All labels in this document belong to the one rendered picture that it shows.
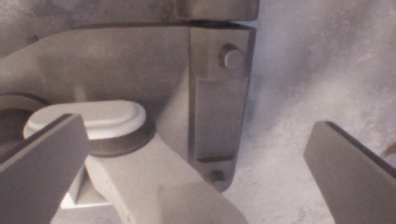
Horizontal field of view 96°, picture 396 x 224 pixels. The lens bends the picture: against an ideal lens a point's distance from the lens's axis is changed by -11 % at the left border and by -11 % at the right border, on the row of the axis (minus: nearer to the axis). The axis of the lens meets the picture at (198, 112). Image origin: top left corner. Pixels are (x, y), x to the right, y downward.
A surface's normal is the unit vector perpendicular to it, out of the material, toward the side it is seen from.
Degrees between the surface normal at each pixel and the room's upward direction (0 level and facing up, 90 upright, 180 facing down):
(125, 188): 90
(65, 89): 0
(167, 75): 0
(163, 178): 90
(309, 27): 0
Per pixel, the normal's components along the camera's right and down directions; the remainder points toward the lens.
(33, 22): 0.18, 0.48
